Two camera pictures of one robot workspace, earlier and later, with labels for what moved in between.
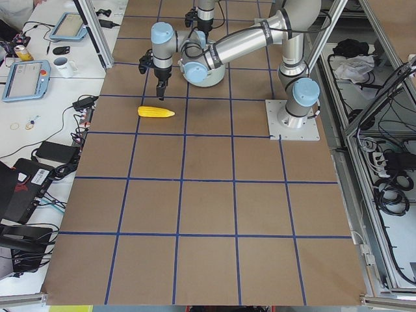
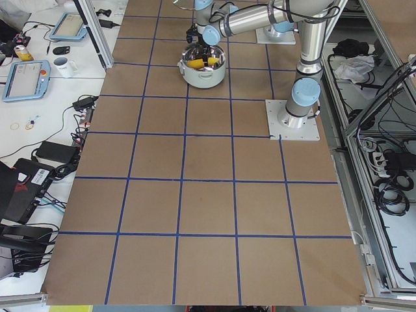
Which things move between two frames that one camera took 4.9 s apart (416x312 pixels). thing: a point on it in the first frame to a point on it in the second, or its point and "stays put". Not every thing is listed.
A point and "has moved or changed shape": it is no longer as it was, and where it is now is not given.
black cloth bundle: x=350 y=47 stays put
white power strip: x=380 y=164 stays put
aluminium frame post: x=95 y=32 stays put
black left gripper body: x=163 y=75 to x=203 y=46
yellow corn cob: x=155 y=112 has moved or changed shape
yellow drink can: x=23 y=53 stays put
